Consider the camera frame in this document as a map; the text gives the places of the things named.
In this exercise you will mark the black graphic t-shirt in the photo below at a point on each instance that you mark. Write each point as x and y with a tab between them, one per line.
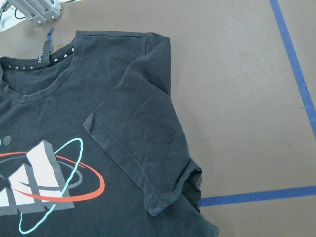
91	146

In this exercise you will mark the aluminium frame post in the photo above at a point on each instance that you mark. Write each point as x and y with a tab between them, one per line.
38	11

